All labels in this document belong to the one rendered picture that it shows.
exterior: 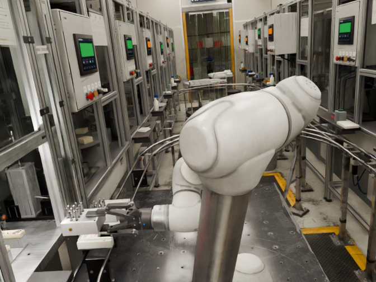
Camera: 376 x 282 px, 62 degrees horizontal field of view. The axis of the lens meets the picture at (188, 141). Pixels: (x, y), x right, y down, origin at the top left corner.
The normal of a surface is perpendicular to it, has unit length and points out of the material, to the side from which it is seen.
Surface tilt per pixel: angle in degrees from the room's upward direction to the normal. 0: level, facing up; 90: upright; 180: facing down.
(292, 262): 0
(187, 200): 30
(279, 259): 0
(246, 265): 10
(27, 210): 90
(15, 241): 90
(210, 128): 46
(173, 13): 90
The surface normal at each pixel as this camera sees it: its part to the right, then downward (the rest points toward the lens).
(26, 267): -0.08, -0.95
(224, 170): 0.20, 0.70
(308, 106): 0.29, 0.32
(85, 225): -0.04, 0.29
